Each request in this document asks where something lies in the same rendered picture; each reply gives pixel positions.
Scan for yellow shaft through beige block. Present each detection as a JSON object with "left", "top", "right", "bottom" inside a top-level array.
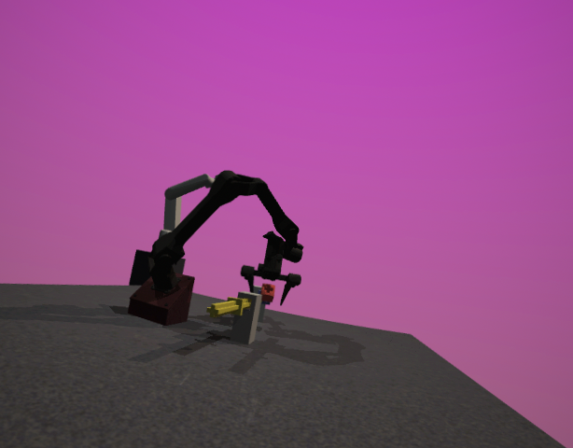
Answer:
[{"left": 206, "top": 291, "right": 262, "bottom": 345}]

